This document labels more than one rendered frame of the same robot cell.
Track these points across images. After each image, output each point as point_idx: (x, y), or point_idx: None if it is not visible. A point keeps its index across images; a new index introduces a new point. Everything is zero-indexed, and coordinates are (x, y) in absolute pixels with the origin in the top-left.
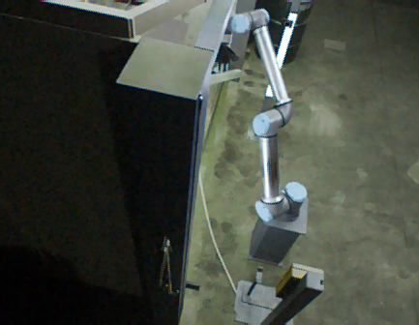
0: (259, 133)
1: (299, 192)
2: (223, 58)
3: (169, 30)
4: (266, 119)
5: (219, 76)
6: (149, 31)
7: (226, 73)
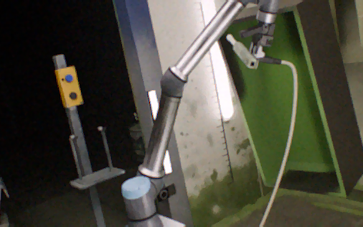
0: None
1: (131, 183)
2: (253, 36)
3: (284, 4)
4: None
5: (237, 47)
6: (283, 2)
7: (242, 50)
